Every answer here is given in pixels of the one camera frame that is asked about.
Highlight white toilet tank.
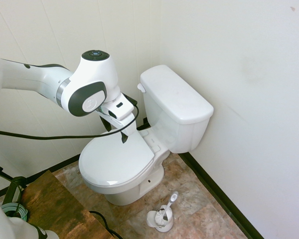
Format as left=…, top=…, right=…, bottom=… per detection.
left=142, top=87, right=211, bottom=154

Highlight white toilet tank lid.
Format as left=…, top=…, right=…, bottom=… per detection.
left=139, top=64, right=214, bottom=125

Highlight white toilet brush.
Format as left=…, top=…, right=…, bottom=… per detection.
left=152, top=191, right=179, bottom=225

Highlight white toilet seat lid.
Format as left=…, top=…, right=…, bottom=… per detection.
left=78, top=129, right=156, bottom=188

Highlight short black floor cable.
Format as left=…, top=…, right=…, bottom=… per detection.
left=89, top=210, right=126, bottom=239

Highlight brown wooden table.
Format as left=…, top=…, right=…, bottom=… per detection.
left=21, top=169, right=112, bottom=239

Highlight black clamp stand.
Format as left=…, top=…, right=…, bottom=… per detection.
left=0, top=163, right=28, bottom=208

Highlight coiled pale green cable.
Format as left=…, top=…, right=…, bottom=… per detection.
left=0, top=202, right=29, bottom=221

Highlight long black camera cable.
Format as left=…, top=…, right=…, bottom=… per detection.
left=0, top=94, right=141, bottom=140

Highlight white toilet brush holder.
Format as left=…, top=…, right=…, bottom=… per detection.
left=146, top=204, right=175, bottom=233

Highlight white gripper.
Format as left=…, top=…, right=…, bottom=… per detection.
left=99, top=92, right=138, bottom=145

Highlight white toilet bowl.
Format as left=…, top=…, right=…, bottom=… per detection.
left=79, top=125, right=171, bottom=206

